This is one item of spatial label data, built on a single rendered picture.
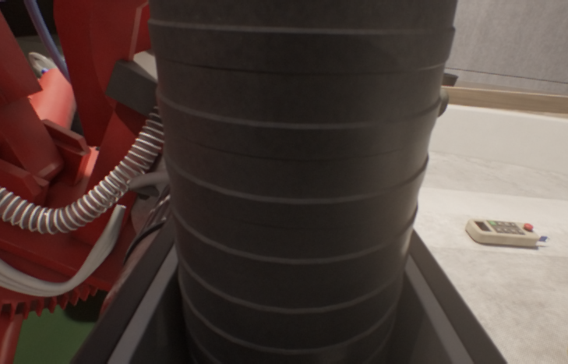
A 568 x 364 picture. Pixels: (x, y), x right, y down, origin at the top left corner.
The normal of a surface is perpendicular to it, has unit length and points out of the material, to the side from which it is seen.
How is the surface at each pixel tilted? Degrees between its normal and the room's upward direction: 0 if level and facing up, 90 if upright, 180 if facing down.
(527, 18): 90
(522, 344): 0
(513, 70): 90
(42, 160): 73
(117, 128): 90
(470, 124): 90
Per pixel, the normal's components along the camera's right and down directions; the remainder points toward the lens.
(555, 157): -0.24, 0.46
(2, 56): 0.98, -0.17
